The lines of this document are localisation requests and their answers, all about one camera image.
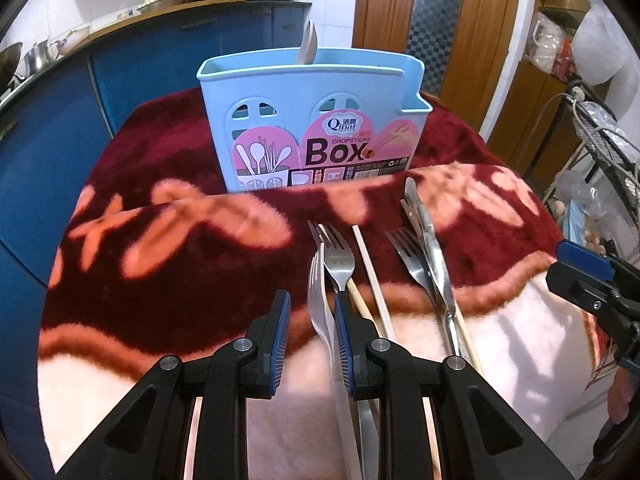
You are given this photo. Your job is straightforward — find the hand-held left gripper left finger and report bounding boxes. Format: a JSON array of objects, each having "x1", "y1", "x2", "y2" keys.
[{"x1": 52, "y1": 289, "x2": 292, "y2": 480}]

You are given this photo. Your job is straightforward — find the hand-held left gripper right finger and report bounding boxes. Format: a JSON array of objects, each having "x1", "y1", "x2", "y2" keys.
[{"x1": 334, "y1": 291, "x2": 576, "y2": 480}]

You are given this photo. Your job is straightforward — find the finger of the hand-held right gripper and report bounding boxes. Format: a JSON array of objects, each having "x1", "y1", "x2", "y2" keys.
[{"x1": 546, "y1": 240, "x2": 626, "y2": 313}]

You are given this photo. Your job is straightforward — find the ivory chopstick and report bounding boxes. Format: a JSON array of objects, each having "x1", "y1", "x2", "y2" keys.
[{"x1": 352, "y1": 225, "x2": 396, "y2": 341}]

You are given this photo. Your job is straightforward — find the stainless steel table knife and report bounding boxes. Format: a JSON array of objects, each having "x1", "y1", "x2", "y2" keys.
[
  {"x1": 400, "y1": 200, "x2": 431, "y2": 246},
  {"x1": 404, "y1": 177, "x2": 471, "y2": 361}
]

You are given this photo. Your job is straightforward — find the light blue plastic utensil box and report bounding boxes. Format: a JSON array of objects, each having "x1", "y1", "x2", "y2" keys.
[{"x1": 196, "y1": 49, "x2": 434, "y2": 195}]

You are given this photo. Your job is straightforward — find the person's right hand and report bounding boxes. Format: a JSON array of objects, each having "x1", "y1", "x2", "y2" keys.
[{"x1": 607, "y1": 370, "x2": 636, "y2": 426}]

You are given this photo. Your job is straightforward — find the clear plastic bag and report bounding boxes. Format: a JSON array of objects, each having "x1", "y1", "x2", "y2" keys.
[{"x1": 557, "y1": 170, "x2": 601, "y2": 211}]

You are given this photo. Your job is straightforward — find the red and pink floral blanket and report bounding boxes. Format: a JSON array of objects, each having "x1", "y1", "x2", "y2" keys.
[{"x1": 37, "y1": 87, "x2": 608, "y2": 480}]

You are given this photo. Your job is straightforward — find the wooden shelf unit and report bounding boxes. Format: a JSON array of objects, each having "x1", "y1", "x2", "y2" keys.
[{"x1": 487, "y1": 0, "x2": 616, "y2": 181}]

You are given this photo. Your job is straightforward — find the white plastic bag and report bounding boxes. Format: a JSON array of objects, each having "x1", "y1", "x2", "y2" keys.
[{"x1": 570, "y1": 2, "x2": 633, "y2": 86}]

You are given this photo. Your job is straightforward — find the clear bag with pink contents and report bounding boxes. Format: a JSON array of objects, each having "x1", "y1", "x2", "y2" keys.
[{"x1": 525, "y1": 12, "x2": 576, "y2": 78}]

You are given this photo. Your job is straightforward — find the blue kitchen cabinet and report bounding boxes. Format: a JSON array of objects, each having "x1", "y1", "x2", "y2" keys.
[{"x1": 0, "y1": 2, "x2": 313, "y2": 291}]

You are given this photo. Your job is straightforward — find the metal spoon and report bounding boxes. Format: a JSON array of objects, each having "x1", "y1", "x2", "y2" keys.
[{"x1": 296, "y1": 20, "x2": 319, "y2": 66}]

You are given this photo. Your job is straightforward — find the wooden door with glass panel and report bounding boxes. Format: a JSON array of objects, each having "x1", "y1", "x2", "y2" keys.
[{"x1": 352, "y1": 0, "x2": 523, "y2": 111}]

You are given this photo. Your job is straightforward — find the bowl of pale food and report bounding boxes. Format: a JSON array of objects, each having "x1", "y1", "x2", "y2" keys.
[{"x1": 137, "y1": 0, "x2": 190, "y2": 13}]

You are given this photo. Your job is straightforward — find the small white bowl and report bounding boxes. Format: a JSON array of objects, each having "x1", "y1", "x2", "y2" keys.
[{"x1": 60, "y1": 26, "x2": 92, "y2": 53}]

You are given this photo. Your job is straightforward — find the black wok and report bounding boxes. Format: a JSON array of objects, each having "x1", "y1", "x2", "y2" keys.
[{"x1": 0, "y1": 42, "x2": 24, "y2": 91}]

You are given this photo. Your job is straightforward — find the wire rack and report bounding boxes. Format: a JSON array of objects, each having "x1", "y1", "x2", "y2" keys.
[{"x1": 565, "y1": 80, "x2": 640, "y2": 196}]

